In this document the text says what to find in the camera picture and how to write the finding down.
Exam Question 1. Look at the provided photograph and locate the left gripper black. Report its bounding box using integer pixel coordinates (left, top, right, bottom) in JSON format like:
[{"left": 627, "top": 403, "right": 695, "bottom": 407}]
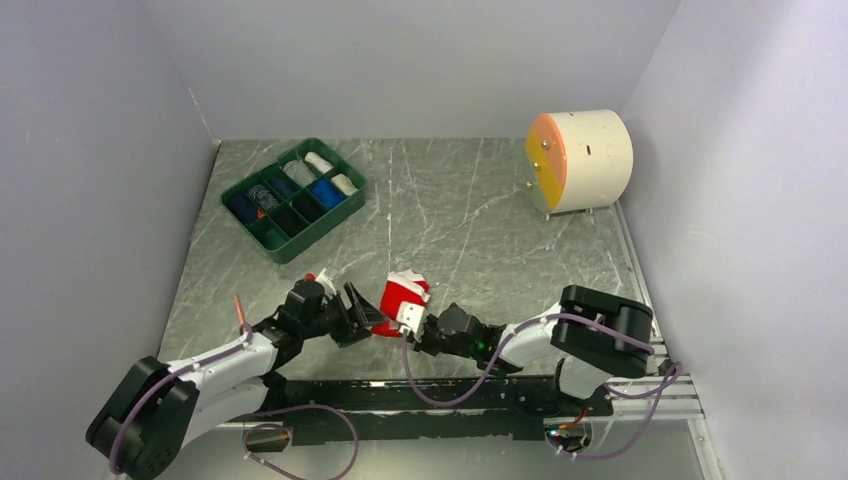
[{"left": 300, "top": 282, "right": 388, "bottom": 348}]

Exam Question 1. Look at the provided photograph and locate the green compartment organizer tray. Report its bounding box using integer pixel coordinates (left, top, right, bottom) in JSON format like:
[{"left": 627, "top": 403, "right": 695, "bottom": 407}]
[{"left": 219, "top": 137, "right": 367, "bottom": 264}]

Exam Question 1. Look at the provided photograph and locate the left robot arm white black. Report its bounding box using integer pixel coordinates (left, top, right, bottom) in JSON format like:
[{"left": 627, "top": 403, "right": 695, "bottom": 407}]
[{"left": 85, "top": 279, "right": 387, "bottom": 479}]

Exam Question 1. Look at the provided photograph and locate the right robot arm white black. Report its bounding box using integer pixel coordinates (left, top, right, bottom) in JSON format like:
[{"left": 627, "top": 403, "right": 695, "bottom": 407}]
[{"left": 396, "top": 285, "right": 654, "bottom": 415}]

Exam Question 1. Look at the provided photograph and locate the black rolled sock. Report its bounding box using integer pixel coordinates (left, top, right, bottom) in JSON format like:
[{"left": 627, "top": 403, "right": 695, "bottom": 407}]
[{"left": 291, "top": 191, "right": 327, "bottom": 224}]

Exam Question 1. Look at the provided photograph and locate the bright blue rolled sock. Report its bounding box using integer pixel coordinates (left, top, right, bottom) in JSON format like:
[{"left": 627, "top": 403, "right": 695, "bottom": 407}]
[{"left": 311, "top": 178, "right": 347, "bottom": 210}]

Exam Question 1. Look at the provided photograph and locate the cream rolled sock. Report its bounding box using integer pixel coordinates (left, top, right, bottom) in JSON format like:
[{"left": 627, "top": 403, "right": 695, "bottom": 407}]
[{"left": 330, "top": 173, "right": 358, "bottom": 197}]

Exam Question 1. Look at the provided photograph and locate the dark striped rolled sock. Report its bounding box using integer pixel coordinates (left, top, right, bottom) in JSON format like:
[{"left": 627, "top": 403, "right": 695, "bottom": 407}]
[{"left": 247, "top": 184, "right": 280, "bottom": 213}]

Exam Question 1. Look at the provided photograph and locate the navy blue rolled sock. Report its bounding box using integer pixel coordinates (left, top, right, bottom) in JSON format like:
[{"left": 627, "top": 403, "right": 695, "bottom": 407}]
[{"left": 269, "top": 176, "right": 300, "bottom": 200}]

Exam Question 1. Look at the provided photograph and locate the white rolled sock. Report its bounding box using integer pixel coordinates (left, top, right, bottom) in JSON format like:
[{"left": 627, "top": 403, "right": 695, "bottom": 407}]
[{"left": 304, "top": 152, "right": 334, "bottom": 174}]

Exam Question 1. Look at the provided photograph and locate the dark blue rolled sock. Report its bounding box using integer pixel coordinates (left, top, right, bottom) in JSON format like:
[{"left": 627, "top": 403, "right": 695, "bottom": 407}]
[{"left": 226, "top": 193, "right": 264, "bottom": 225}]

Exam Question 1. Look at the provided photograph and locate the grey striped rolled sock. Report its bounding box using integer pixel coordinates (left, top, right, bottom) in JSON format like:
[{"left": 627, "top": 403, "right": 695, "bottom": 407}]
[{"left": 283, "top": 159, "right": 319, "bottom": 188}]

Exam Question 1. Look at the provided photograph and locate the cream round cabinet orange front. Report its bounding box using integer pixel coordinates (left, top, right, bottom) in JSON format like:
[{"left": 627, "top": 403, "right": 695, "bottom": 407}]
[{"left": 525, "top": 109, "right": 634, "bottom": 216}]

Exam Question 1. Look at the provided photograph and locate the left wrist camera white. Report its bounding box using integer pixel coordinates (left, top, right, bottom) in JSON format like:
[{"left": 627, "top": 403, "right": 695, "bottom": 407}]
[{"left": 304, "top": 265, "right": 339, "bottom": 298}]

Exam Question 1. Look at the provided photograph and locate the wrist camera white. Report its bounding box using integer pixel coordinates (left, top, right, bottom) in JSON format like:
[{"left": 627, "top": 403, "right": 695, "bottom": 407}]
[
  {"left": 304, "top": 265, "right": 339, "bottom": 298},
  {"left": 396, "top": 302, "right": 428, "bottom": 341}
]

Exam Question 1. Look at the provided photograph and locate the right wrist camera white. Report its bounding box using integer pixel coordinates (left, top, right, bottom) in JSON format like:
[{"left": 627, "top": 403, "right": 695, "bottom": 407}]
[{"left": 396, "top": 302, "right": 428, "bottom": 341}]

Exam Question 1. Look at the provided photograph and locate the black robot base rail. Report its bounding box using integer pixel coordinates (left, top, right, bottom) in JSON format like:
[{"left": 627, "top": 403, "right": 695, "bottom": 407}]
[{"left": 237, "top": 375, "right": 613, "bottom": 445}]

